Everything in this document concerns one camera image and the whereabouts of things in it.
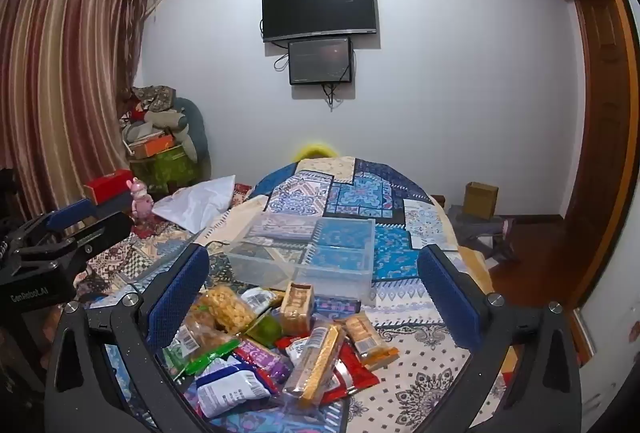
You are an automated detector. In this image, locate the black monitor cable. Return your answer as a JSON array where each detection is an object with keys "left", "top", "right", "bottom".
[{"left": 322, "top": 82, "right": 346, "bottom": 111}]

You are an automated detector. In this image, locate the red box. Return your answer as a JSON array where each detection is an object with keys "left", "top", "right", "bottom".
[{"left": 83, "top": 169, "right": 135, "bottom": 205}]

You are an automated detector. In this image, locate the clear snack bag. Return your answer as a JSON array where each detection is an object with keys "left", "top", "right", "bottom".
[{"left": 170, "top": 305, "right": 223, "bottom": 354}]

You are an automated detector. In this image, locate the white pillow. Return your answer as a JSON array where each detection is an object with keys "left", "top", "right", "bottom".
[{"left": 151, "top": 174, "right": 236, "bottom": 234}]

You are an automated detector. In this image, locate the striped brown curtain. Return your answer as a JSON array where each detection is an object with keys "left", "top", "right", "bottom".
[{"left": 0, "top": 0, "right": 151, "bottom": 221}]

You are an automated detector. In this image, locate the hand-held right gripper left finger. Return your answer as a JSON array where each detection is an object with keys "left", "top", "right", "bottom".
[{"left": 44, "top": 243, "right": 210, "bottom": 433}]

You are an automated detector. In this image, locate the red white snack packet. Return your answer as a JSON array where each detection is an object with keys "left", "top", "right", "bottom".
[{"left": 274, "top": 334, "right": 312, "bottom": 366}]

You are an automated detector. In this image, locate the pink plush toy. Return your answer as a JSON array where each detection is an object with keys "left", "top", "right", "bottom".
[{"left": 129, "top": 178, "right": 155, "bottom": 218}]

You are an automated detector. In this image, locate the brown wooden wardrobe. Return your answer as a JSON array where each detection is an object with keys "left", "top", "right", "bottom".
[{"left": 489, "top": 0, "right": 640, "bottom": 309}]

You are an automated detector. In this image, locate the white barcode snack packet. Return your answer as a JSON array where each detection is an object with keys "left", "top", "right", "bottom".
[{"left": 240, "top": 287, "right": 285, "bottom": 316}]

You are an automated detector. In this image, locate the long yellow biscuit packet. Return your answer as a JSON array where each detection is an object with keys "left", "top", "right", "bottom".
[{"left": 282, "top": 319, "right": 347, "bottom": 406}]

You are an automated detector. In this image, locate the yellow puffed snack bag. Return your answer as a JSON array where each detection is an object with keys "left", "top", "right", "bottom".
[{"left": 199, "top": 285, "right": 258, "bottom": 335}]

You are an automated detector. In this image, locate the green jelly cup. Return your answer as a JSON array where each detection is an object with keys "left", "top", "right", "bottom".
[{"left": 246, "top": 314, "right": 284, "bottom": 348}]

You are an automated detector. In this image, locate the orange wafer packet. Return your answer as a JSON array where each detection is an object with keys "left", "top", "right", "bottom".
[{"left": 344, "top": 314, "right": 401, "bottom": 360}]

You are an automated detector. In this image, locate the purple snack packet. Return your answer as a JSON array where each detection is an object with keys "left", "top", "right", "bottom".
[{"left": 234, "top": 337, "right": 295, "bottom": 383}]

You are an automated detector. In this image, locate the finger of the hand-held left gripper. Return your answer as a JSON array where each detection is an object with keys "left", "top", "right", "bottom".
[
  {"left": 67, "top": 212, "right": 134, "bottom": 259},
  {"left": 42, "top": 199, "right": 99, "bottom": 234}
]

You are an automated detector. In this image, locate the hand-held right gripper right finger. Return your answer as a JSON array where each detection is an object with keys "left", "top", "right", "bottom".
[{"left": 418, "top": 243, "right": 583, "bottom": 433}]

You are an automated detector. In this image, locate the brown cracker packet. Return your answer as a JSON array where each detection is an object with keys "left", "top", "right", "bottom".
[{"left": 279, "top": 281, "right": 316, "bottom": 337}]

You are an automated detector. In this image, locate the grey cloth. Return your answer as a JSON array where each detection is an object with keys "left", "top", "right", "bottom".
[{"left": 447, "top": 206, "right": 516, "bottom": 264}]

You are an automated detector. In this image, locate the large black television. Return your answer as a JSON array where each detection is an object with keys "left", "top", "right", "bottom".
[{"left": 261, "top": 0, "right": 377, "bottom": 43}]

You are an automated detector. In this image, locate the pile of clothes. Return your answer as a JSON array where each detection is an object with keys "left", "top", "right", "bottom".
[{"left": 120, "top": 84, "right": 188, "bottom": 149}]

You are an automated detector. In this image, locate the dark blue box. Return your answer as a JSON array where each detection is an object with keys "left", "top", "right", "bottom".
[{"left": 97, "top": 192, "right": 135, "bottom": 216}]

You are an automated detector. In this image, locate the patchwork blanket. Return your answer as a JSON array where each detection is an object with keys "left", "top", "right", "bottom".
[{"left": 75, "top": 156, "right": 506, "bottom": 433}]

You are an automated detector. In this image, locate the green snack packet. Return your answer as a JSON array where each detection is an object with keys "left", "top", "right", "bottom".
[{"left": 164, "top": 337, "right": 242, "bottom": 376}]

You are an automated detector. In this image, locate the cardboard box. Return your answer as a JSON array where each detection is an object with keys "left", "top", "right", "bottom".
[{"left": 462, "top": 182, "right": 499, "bottom": 219}]

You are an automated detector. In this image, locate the orange box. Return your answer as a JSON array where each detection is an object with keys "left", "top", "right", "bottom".
[{"left": 127, "top": 136, "right": 176, "bottom": 160}]

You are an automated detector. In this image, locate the small black monitor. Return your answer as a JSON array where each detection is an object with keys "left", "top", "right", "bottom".
[{"left": 288, "top": 37, "right": 354, "bottom": 86}]

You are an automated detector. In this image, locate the clear plastic storage box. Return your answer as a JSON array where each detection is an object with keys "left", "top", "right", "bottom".
[{"left": 223, "top": 212, "right": 376, "bottom": 305}]

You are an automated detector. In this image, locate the white blue snack packet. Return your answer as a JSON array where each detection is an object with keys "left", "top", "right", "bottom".
[{"left": 196, "top": 357, "right": 273, "bottom": 419}]

